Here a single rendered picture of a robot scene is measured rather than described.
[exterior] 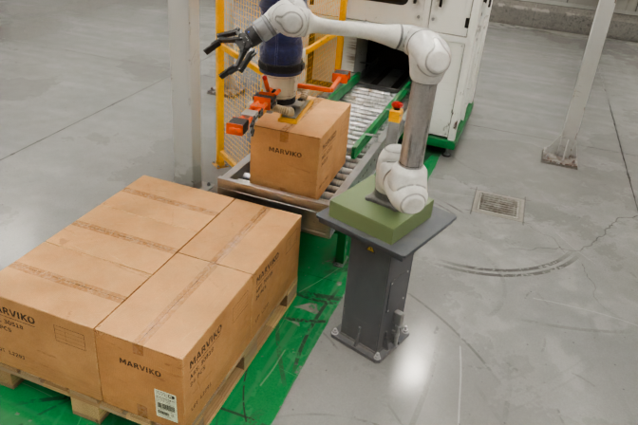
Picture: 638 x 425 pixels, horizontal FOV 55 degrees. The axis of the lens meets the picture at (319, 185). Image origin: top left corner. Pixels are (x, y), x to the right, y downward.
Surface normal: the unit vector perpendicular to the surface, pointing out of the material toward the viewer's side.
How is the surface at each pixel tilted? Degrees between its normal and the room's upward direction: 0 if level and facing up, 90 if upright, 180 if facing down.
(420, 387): 0
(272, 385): 0
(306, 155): 90
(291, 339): 0
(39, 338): 90
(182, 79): 90
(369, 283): 90
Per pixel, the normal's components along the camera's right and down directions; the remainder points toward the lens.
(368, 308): -0.63, 0.32
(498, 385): 0.07, -0.88
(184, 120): -0.35, 0.41
